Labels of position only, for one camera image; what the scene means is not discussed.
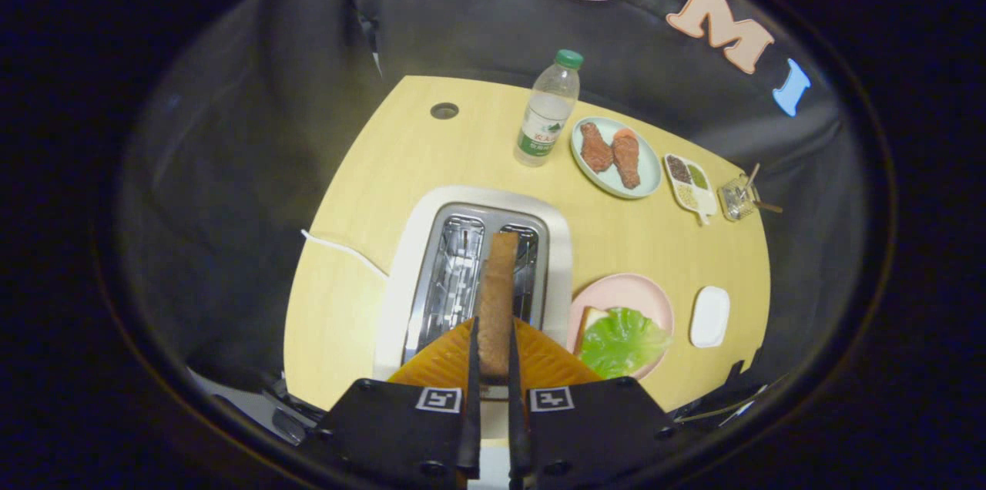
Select white bread slice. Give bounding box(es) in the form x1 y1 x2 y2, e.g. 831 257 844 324
576 307 613 356

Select brown toast slice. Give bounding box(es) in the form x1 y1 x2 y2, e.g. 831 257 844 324
476 232 521 379

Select white toaster cable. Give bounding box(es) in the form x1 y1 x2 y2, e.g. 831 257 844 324
300 230 390 277

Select white three-part seasoning tray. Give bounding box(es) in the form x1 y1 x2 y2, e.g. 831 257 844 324
664 153 719 227

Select pink plate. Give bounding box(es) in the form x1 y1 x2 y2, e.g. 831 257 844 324
568 273 676 381

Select clear green-capped water bottle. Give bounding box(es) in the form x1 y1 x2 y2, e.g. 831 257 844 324
514 49 585 168

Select light green plate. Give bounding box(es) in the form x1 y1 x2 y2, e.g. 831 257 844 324
570 116 663 200

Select brown meat piece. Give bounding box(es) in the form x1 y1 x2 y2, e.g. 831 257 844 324
611 128 642 190
579 122 615 173

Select metal wire basket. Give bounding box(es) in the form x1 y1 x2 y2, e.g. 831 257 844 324
718 174 760 223

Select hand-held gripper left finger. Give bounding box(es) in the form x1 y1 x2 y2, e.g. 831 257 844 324
308 317 482 490

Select green lettuce leaf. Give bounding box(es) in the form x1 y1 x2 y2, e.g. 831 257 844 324
578 307 672 381

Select small white dish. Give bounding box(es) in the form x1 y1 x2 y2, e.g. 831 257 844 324
689 286 731 349

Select cream toaster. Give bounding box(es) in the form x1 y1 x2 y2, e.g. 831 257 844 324
374 184 575 383

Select black backdrop cloth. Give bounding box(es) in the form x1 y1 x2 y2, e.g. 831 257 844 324
116 0 887 414

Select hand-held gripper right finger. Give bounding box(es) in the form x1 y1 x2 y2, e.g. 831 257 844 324
505 317 680 490

